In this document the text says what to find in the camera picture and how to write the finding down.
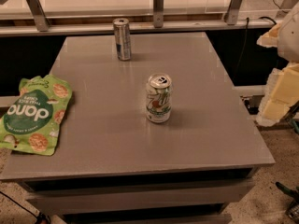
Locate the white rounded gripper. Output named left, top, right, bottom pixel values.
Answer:
left=256, top=2, right=299, bottom=127

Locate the white green 7up can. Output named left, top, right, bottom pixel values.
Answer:
left=146, top=73, right=173, bottom=123

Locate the tall silver blue can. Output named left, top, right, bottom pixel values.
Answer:
left=113, top=18, right=131, bottom=61

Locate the dark tool on floor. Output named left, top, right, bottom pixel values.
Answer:
left=275, top=181, right=299, bottom=223

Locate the grey cabinet with drawers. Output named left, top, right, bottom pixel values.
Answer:
left=1, top=33, right=274, bottom=224

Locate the green snack chip bag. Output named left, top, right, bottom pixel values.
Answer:
left=0, top=75, right=72, bottom=156

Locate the black cable right background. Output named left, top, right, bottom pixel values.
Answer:
left=234, top=16, right=278, bottom=79

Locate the metal rail frame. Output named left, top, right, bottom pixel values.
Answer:
left=0, top=0, right=299, bottom=37

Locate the black cable floor left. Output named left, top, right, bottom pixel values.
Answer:
left=0, top=191, right=51, bottom=224

